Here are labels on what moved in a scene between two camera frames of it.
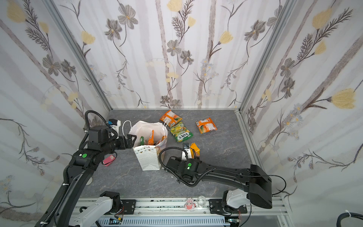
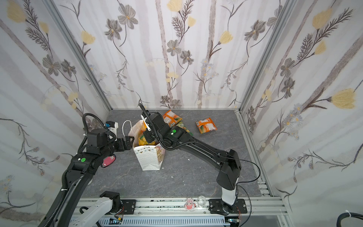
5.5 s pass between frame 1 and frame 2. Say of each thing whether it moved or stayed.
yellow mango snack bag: moved
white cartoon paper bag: stayed
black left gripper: stayed
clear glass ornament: stayed
